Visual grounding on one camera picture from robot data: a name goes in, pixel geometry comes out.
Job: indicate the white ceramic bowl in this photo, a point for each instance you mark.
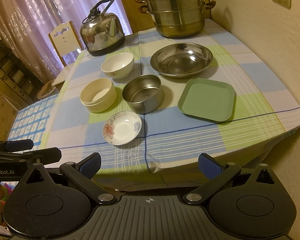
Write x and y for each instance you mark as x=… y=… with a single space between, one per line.
x=118 y=66

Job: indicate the cream round plastic bowl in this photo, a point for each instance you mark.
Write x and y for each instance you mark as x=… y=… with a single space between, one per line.
x=98 y=95

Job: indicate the small stainless steel bowl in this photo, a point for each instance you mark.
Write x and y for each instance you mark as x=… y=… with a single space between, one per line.
x=144 y=93

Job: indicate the floral white small dish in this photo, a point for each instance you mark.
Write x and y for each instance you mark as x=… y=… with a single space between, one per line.
x=122 y=128

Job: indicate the checkered blue green tablecloth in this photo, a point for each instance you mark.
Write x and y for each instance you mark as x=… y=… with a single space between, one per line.
x=264 y=112

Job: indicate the blue white patterned cloth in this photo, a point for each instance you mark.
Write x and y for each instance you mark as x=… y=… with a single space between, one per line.
x=30 y=122

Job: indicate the purple sheer curtain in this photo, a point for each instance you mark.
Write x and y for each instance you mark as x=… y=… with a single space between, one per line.
x=25 y=25

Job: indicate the stacked steel steamer pot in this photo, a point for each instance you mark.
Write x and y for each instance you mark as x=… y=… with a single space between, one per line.
x=176 y=18

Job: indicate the cardboard box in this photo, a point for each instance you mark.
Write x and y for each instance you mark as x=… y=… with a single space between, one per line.
x=8 y=115

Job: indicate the white wooden chair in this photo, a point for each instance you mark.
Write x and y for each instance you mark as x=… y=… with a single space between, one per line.
x=65 y=40

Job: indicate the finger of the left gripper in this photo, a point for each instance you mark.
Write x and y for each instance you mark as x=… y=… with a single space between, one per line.
x=16 y=146
x=45 y=156

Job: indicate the green square plastic plate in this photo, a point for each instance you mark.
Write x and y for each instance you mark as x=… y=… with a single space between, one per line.
x=207 y=99

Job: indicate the stainless steel kettle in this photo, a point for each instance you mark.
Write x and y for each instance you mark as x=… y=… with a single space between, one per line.
x=101 y=31

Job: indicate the dark wooden shelf rack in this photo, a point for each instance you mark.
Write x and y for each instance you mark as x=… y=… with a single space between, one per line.
x=17 y=76

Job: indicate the large shallow steel basin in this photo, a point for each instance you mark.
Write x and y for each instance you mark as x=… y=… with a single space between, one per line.
x=181 y=60

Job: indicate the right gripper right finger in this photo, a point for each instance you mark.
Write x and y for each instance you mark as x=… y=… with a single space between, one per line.
x=217 y=173

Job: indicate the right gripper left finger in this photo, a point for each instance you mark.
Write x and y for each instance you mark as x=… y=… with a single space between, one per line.
x=79 y=176

